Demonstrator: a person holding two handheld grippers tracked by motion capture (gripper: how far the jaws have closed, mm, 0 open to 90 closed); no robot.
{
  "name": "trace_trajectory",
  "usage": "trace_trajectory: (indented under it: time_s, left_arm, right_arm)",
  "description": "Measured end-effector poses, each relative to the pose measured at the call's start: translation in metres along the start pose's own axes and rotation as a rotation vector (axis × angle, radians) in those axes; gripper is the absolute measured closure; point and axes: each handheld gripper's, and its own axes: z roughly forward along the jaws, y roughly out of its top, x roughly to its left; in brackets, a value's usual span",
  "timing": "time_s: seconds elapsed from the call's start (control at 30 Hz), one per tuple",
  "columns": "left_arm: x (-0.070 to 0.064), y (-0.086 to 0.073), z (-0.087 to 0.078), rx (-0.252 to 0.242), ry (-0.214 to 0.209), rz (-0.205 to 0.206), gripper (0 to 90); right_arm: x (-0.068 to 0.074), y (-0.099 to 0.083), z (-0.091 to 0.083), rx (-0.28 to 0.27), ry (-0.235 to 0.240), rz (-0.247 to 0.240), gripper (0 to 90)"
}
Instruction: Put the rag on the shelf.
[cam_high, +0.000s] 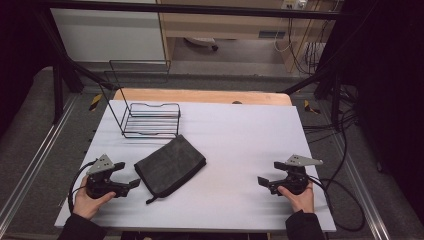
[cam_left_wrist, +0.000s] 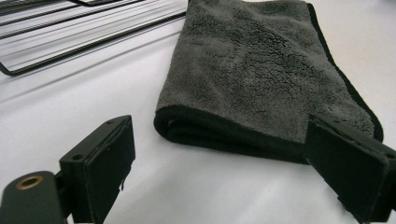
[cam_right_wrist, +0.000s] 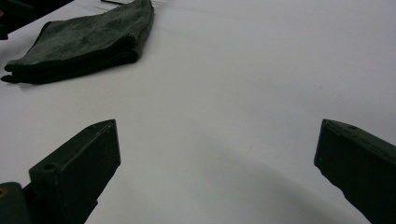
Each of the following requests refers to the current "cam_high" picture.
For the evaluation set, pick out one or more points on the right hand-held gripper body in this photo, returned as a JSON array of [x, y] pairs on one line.
[[295, 181]]

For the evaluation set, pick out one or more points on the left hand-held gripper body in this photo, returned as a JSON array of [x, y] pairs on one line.
[[100, 186]]

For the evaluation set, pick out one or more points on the dark grey towel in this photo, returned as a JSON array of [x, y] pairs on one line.
[[170, 166]]

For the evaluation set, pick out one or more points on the person's right hand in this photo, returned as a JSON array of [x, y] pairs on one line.
[[301, 201]]

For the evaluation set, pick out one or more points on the person's left hand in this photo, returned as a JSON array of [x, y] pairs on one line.
[[85, 205]]

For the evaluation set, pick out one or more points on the white board sheet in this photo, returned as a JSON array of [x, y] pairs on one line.
[[226, 150]]

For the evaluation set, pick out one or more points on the wooden table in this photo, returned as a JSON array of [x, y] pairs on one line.
[[200, 96]]

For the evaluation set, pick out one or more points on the white cabinet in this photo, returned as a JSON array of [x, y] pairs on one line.
[[106, 36]]

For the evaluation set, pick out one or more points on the office chair base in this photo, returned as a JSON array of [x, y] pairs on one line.
[[201, 41]]

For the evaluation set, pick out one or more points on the light wooden desk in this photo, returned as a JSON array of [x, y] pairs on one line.
[[220, 28]]

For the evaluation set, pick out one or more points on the white power strip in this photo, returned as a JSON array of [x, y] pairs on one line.
[[294, 4]]

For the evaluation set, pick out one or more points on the aluminium floor rail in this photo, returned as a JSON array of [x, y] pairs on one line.
[[363, 190], [36, 156]]

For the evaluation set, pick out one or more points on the black metal frame strut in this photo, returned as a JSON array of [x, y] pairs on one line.
[[61, 70], [320, 80]]

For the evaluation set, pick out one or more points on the black metal frame bar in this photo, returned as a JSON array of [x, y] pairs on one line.
[[200, 10]]

